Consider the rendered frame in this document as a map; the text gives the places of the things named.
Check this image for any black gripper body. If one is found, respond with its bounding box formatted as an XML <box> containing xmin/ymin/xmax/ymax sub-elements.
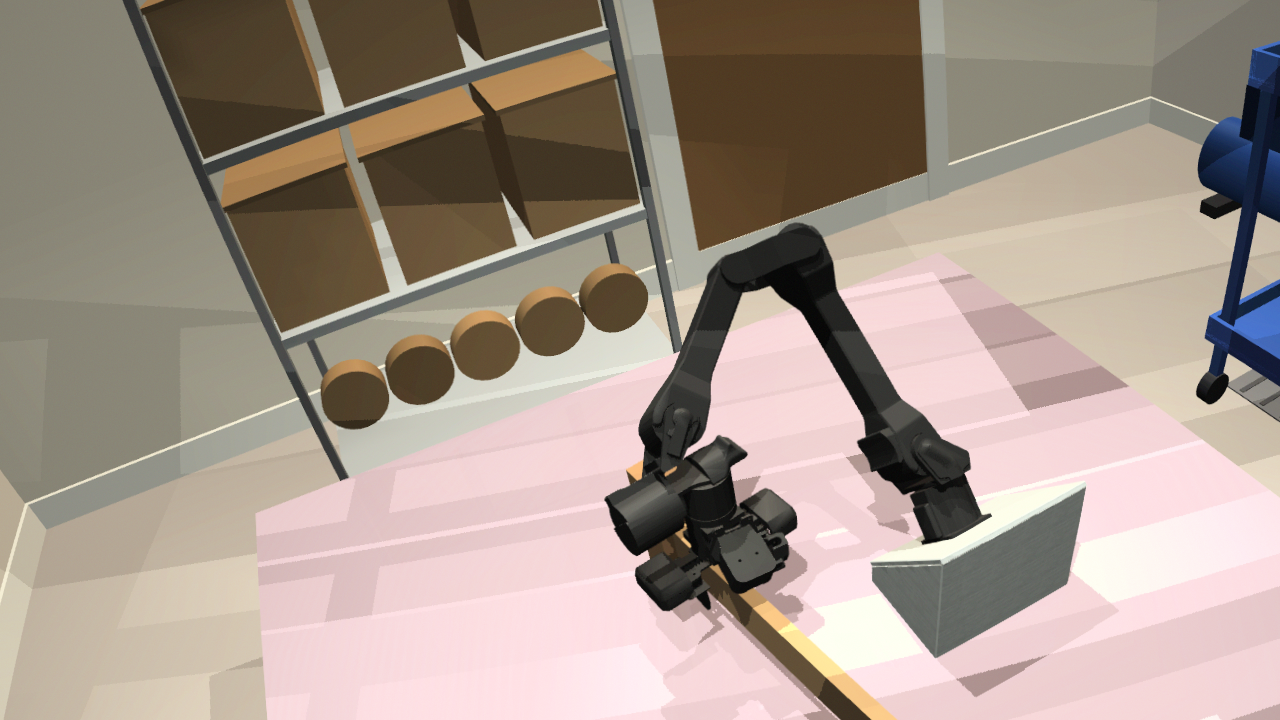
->
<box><xmin>634</xmin><ymin>488</ymin><xmax>797</xmax><ymax>612</ymax></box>

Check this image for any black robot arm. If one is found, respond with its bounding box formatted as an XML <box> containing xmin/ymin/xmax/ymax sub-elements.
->
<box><xmin>604</xmin><ymin>222</ymin><xmax>992</xmax><ymax>594</ymax></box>

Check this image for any long wooden rail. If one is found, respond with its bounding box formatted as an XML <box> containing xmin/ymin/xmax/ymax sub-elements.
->
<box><xmin>701</xmin><ymin>564</ymin><xmax>897</xmax><ymax>720</ymax></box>

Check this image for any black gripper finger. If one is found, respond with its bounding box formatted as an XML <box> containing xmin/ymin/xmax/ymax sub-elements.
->
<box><xmin>673</xmin><ymin>557</ymin><xmax>710</xmax><ymax>610</ymax></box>

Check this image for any orange wooden block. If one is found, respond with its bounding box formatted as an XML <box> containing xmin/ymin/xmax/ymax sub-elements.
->
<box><xmin>626</xmin><ymin>461</ymin><xmax>678</xmax><ymax>561</ymax></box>

